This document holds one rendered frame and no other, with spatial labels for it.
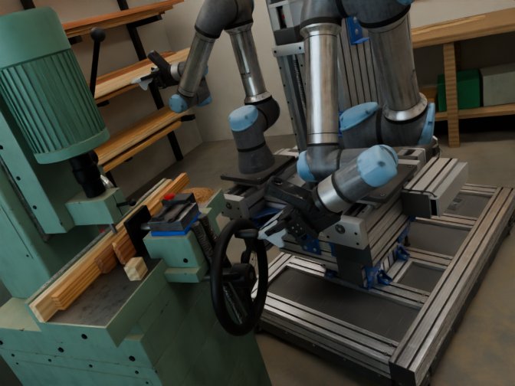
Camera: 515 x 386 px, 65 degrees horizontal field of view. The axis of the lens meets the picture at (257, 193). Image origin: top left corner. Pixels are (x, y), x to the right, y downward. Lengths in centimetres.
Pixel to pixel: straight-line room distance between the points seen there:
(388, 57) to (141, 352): 90
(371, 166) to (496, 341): 126
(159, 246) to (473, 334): 136
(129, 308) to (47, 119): 45
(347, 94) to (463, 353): 110
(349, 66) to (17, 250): 115
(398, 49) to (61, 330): 99
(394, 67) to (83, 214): 86
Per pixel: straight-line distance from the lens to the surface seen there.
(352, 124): 122
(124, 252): 110
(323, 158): 94
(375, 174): 80
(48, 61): 100
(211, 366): 129
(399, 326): 168
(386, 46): 104
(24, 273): 134
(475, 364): 185
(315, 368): 186
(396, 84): 110
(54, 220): 118
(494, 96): 356
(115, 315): 95
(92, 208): 111
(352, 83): 148
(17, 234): 123
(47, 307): 105
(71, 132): 100
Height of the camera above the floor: 141
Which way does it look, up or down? 25 degrees down
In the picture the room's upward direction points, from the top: 16 degrees counter-clockwise
